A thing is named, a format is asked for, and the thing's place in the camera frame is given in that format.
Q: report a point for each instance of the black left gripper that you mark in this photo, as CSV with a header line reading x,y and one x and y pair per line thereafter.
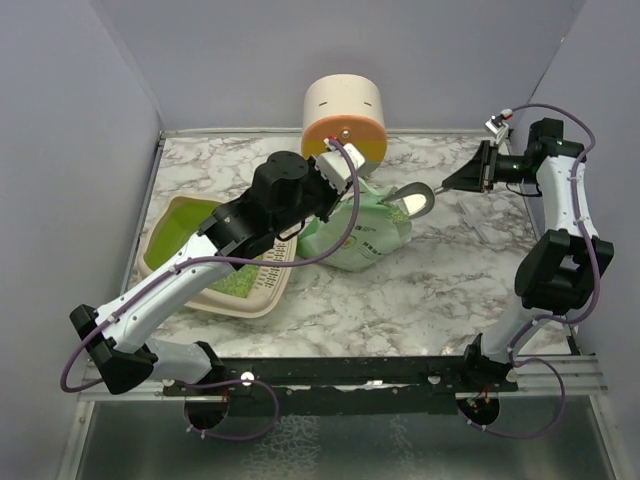
x,y
333,197

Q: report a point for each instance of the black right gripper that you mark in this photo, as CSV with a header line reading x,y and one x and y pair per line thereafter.
x,y
479,174

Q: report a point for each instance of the grey plastic bag clip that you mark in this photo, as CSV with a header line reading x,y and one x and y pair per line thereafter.
x,y
471,220

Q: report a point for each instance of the silver metal scoop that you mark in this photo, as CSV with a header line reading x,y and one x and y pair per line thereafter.
x,y
415,199

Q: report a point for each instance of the green cat litter bag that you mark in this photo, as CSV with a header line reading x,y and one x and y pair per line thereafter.
x,y
381,227

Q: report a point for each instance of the green cat litter pellets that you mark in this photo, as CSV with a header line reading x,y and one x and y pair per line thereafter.
x,y
238,284

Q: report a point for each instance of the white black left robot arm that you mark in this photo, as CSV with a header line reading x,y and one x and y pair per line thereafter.
x,y
286,190

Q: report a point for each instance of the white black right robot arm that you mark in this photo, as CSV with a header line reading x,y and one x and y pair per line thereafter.
x,y
563,269

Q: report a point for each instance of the beige green litter box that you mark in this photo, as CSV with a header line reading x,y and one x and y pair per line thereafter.
x,y
178,218

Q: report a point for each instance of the cream round drawer cabinet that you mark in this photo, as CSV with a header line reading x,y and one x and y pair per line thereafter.
x,y
349,108

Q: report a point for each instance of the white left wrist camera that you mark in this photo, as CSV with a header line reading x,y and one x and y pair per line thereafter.
x,y
333,166

